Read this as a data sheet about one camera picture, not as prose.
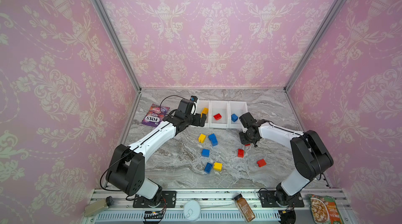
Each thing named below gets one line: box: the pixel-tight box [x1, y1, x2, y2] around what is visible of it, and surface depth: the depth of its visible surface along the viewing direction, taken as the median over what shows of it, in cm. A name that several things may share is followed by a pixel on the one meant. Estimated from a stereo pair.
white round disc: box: [183, 199, 201, 222], surface depth 69 cm
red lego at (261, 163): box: [256, 158, 267, 168], surface depth 87 cm
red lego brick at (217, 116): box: [213, 113, 222, 121], surface depth 105 cm
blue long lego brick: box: [207, 134, 219, 147], surface depth 94 cm
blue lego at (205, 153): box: [201, 148, 210, 158], surface depth 91 cm
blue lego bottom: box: [204, 162, 213, 175], surface depth 85 cm
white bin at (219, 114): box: [208, 100, 230, 129], surface depth 105 cm
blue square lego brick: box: [207, 133, 217, 141], surface depth 98 cm
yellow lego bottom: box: [213, 162, 223, 172], surface depth 84 cm
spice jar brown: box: [233, 193, 256, 223], surface depth 70 cm
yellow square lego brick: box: [198, 133, 207, 144], surface depth 94 cm
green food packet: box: [307, 194, 343, 224], surface depth 72 cm
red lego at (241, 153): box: [237, 148, 245, 159], surface depth 89 cm
